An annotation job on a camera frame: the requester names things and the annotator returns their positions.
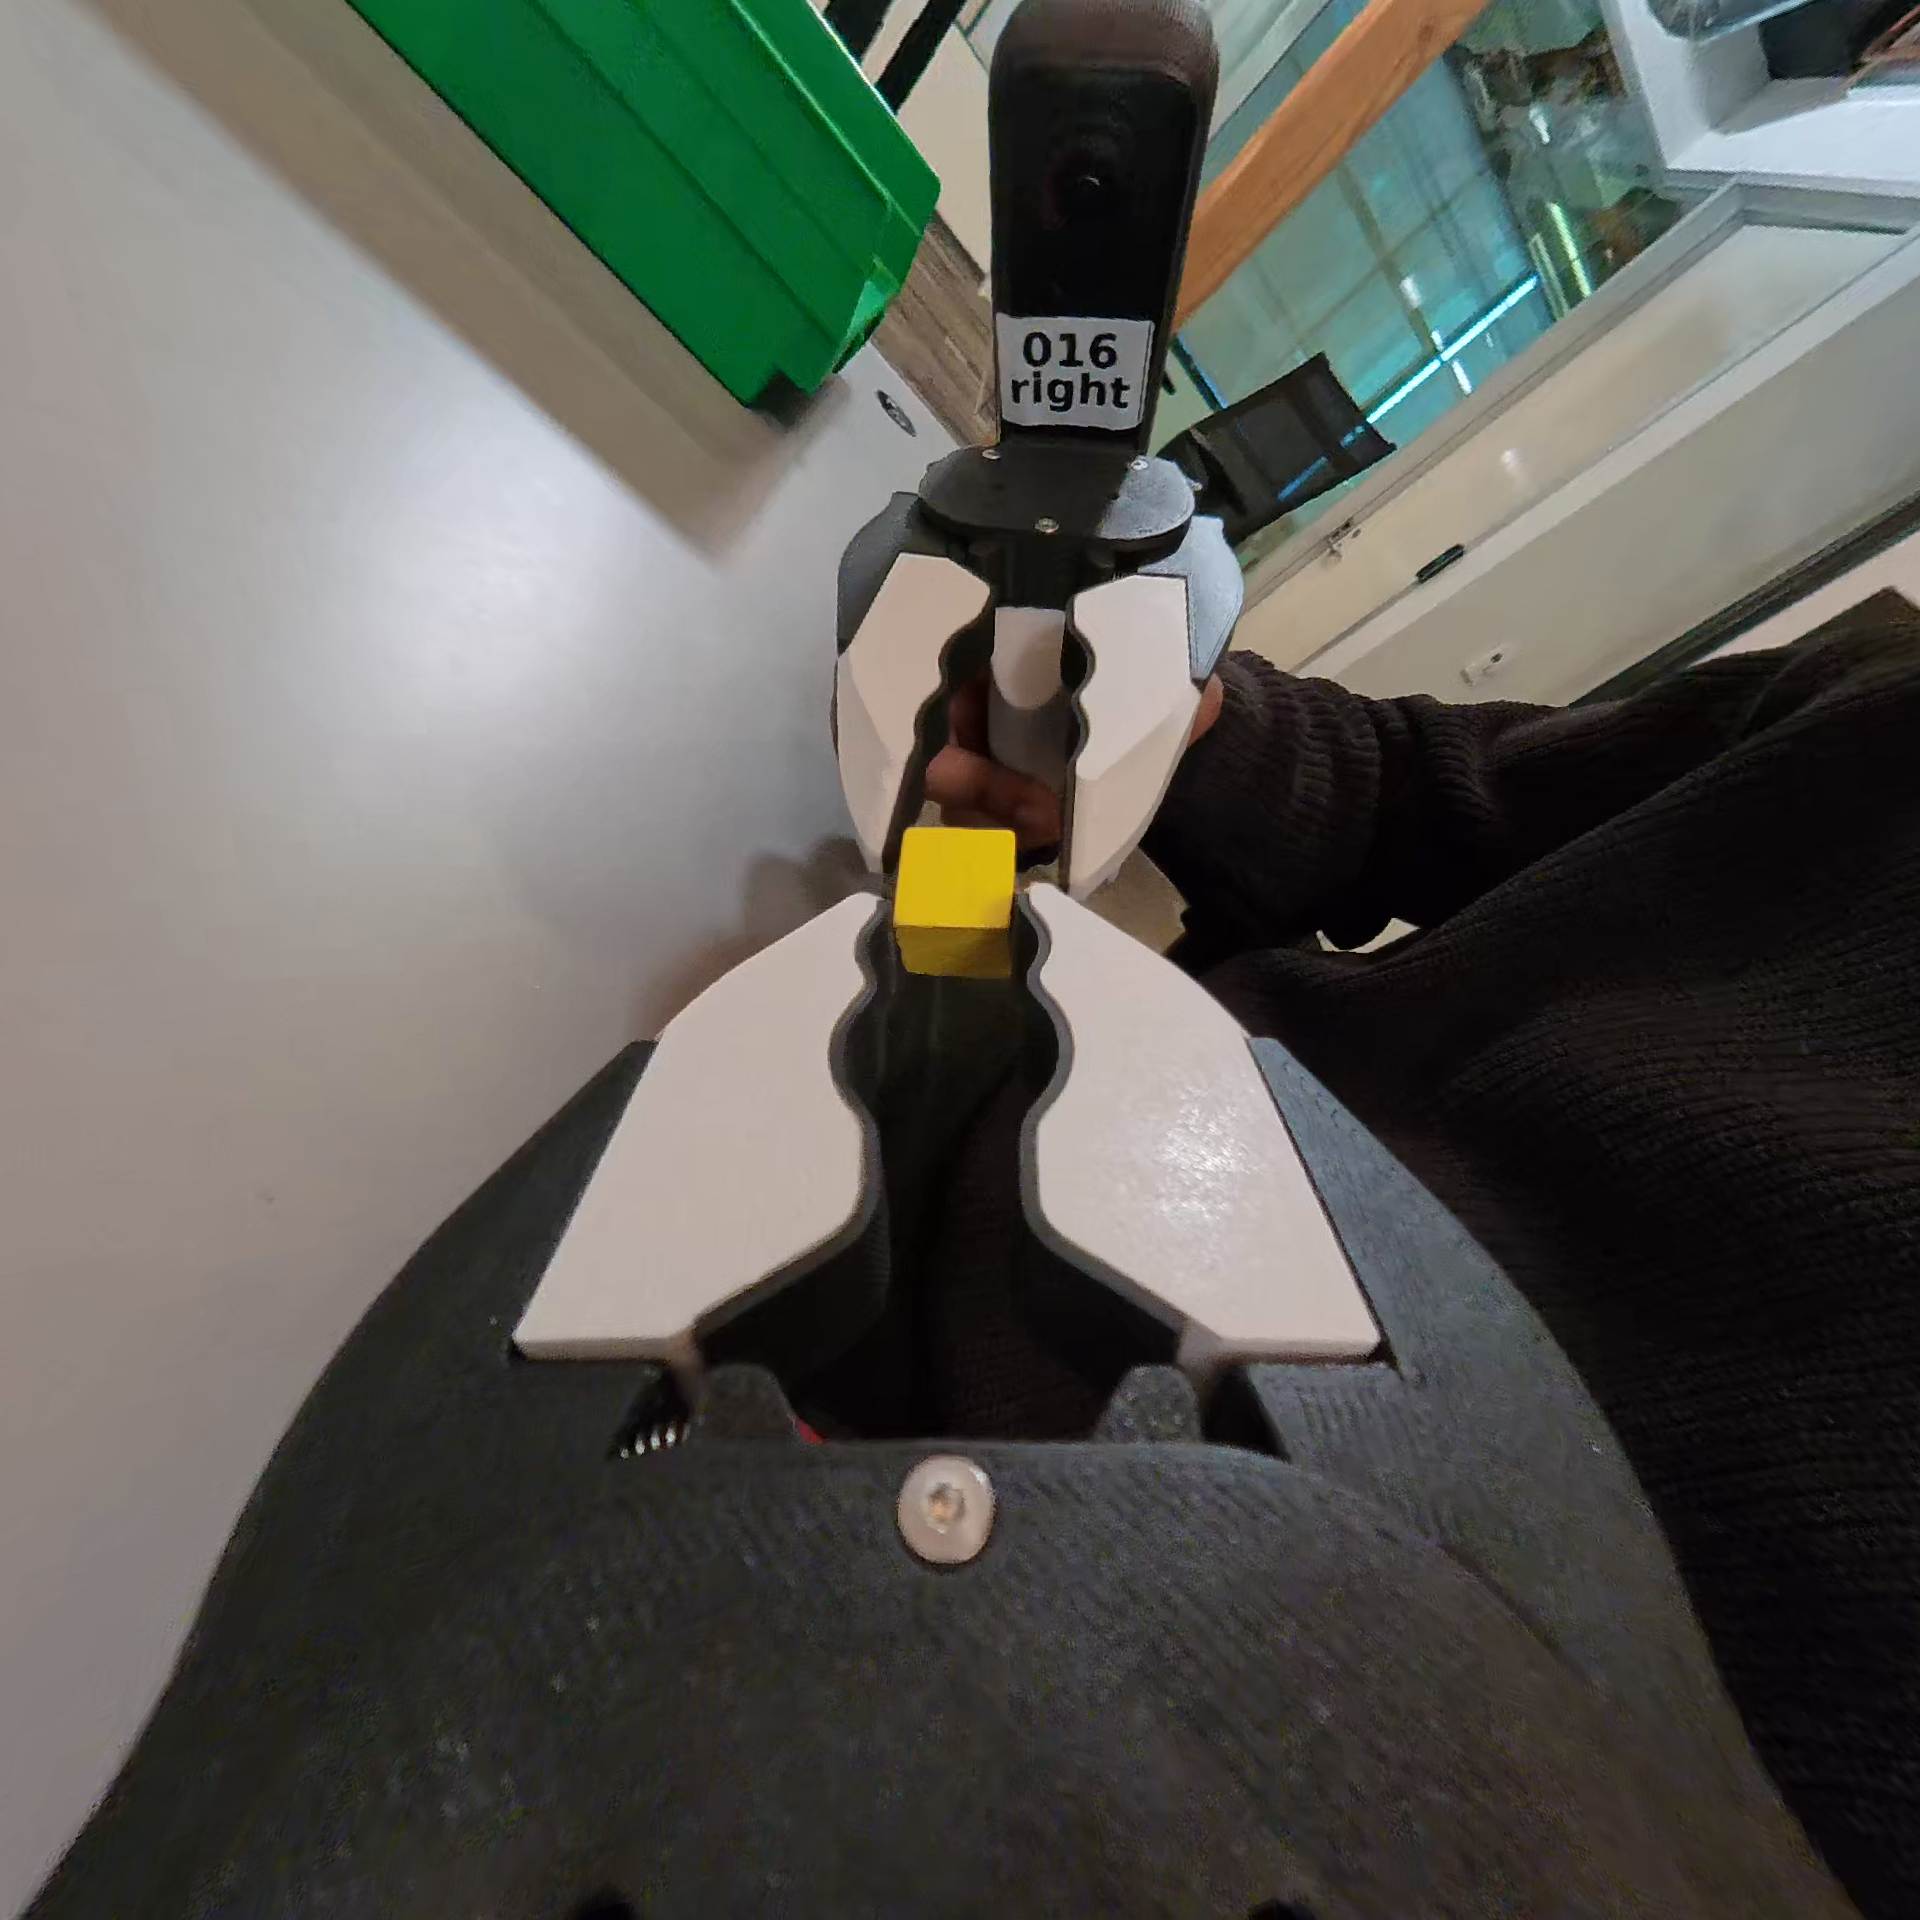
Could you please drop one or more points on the black mesh office chair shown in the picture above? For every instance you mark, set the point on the black mesh office chair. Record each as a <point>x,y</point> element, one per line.
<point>1277,445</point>

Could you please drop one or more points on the green plastic bin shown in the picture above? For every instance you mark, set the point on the green plastic bin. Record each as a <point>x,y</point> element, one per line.
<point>676,180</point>

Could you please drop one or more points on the round desk grommet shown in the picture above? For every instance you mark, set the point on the round desk grommet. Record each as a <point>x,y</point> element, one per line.
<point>896,413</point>

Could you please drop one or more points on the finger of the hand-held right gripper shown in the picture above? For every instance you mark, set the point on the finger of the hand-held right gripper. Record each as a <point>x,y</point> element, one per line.
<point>1138,704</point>
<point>884,694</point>

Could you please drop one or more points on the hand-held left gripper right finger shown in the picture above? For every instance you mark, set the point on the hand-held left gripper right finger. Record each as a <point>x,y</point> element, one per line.
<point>1205,1170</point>

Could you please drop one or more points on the wooden post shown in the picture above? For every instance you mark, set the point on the wooden post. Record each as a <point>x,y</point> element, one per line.
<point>1323,136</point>

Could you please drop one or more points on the person's black sweater torso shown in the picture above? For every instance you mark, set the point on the person's black sweater torso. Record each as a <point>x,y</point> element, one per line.
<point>1651,1279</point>

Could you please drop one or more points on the person's right hand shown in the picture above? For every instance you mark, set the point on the person's right hand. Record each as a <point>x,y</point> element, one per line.
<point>977,786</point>

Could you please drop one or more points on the yellow cube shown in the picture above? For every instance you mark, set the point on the yellow cube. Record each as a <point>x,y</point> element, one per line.
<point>955,900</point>

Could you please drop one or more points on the person's right forearm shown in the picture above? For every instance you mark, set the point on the person's right forearm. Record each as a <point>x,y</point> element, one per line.
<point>1426,800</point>

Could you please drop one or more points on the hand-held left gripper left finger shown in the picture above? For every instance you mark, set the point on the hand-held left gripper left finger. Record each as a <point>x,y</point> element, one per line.
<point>719,1170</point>

